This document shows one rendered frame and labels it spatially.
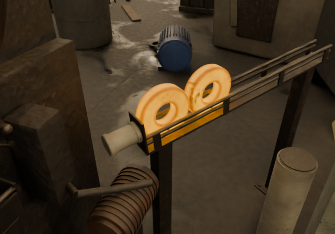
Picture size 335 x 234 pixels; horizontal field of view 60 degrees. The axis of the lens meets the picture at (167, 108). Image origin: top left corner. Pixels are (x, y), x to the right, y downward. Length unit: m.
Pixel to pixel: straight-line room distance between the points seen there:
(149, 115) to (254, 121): 1.38
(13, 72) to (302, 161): 0.83
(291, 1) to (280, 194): 2.03
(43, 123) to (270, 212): 0.80
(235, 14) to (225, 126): 1.33
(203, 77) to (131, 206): 0.39
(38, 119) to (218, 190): 1.08
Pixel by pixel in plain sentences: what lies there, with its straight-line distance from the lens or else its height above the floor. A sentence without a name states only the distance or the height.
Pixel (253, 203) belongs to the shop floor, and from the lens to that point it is 1.52.
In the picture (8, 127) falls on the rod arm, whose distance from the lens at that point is 0.45.
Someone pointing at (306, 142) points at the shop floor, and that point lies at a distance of 1.98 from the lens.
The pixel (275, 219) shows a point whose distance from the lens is 1.12.
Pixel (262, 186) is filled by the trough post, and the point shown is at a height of 0.01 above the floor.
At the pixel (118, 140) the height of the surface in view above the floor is 0.69.
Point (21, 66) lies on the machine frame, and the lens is 0.72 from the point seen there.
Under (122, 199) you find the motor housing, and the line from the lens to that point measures 0.80.
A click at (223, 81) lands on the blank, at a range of 0.86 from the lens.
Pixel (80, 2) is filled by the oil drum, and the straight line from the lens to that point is 3.09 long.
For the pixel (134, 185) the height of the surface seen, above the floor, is 0.56.
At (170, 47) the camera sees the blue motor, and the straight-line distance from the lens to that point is 2.41.
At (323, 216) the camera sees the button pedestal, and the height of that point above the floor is 0.31.
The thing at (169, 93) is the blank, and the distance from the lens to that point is 0.74.
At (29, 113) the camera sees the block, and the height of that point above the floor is 0.80.
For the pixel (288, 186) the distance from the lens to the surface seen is 1.00.
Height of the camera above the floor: 1.14
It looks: 33 degrees down
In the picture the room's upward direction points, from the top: straight up
